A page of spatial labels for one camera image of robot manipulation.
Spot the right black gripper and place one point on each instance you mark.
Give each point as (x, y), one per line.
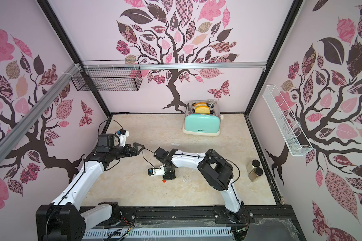
(170, 174)

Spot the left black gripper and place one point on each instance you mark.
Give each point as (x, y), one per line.
(128, 149)

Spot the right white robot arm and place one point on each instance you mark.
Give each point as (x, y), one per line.
(216, 170)

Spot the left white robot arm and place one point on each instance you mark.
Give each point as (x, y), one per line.
(62, 220)

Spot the mint green toaster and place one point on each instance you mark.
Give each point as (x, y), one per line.
(202, 124)

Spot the toast slice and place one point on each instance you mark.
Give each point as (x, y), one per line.
(203, 109)

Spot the glass jar black lid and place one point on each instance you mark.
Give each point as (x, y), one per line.
(253, 165)
(255, 174)

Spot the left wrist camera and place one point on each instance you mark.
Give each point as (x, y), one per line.
(122, 135)

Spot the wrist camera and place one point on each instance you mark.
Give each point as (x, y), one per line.
(122, 135)
(156, 171)

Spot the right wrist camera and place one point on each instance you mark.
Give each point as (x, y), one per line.
(156, 171)

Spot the black wire basket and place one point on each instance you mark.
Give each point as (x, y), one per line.
(116, 76)

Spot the aluminium rail back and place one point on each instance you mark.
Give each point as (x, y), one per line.
(169, 66)

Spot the aluminium rail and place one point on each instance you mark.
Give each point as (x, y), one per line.
(169, 66)
(23, 126)

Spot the white slotted cable duct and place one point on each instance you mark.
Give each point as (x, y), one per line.
(146, 233)

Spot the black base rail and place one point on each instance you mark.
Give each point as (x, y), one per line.
(261, 223)

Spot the aluminium rail left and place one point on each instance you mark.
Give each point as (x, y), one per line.
(23, 126)

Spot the black right corner post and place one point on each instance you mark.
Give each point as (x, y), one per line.
(286, 27)

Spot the black corner frame post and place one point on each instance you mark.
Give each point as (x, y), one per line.
(62, 35)

